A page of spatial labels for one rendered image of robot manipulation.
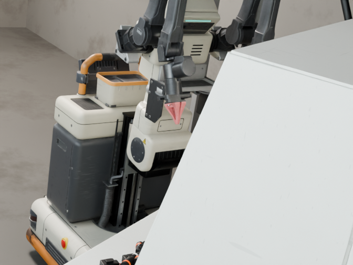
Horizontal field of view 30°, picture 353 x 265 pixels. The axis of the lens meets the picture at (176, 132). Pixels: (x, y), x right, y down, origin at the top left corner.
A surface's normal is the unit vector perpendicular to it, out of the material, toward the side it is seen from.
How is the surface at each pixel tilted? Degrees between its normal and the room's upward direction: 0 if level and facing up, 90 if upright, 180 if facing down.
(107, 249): 0
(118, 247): 0
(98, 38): 90
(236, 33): 90
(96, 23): 90
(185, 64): 64
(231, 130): 90
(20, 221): 0
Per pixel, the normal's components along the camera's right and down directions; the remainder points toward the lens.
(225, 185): -0.52, 0.22
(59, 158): -0.81, 0.08
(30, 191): 0.15, -0.92
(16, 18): 0.57, 0.37
